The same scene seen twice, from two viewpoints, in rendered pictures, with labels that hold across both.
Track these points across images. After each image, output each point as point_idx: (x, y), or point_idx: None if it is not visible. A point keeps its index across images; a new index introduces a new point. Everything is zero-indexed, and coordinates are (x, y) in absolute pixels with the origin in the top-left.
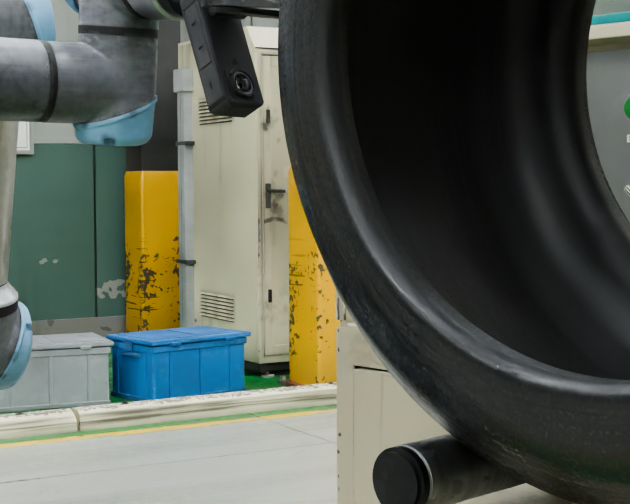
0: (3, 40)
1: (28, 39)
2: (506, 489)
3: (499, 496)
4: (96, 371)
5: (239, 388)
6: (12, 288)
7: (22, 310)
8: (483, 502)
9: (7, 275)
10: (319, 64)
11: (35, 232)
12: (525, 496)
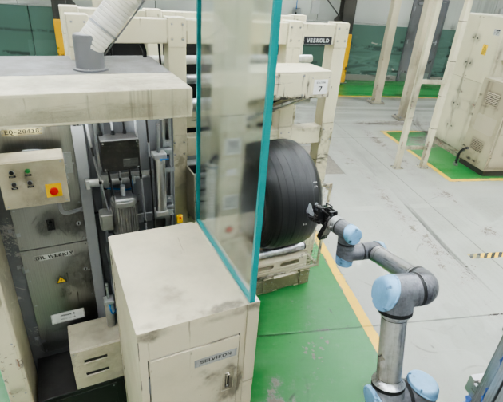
0: (369, 242)
1: (364, 242)
2: (282, 258)
3: (284, 256)
4: None
5: None
6: (374, 378)
7: (369, 384)
8: (287, 255)
9: (376, 372)
10: None
11: None
12: (281, 255)
